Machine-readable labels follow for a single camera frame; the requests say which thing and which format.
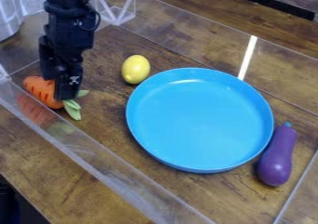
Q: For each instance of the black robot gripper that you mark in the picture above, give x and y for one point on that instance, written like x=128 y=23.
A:
x=68 y=35

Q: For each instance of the orange toy carrot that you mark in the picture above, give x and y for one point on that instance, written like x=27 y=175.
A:
x=41 y=89

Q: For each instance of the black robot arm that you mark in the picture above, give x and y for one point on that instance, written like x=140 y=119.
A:
x=68 y=35

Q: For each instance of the blue round tray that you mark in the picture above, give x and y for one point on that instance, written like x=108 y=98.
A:
x=199 y=120

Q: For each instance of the yellow toy lemon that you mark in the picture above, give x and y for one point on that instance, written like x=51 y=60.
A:
x=135 y=69

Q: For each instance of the white grey curtain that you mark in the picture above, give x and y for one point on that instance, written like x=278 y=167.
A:
x=13 y=11

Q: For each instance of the purple toy eggplant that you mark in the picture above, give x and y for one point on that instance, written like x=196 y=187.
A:
x=274 y=165

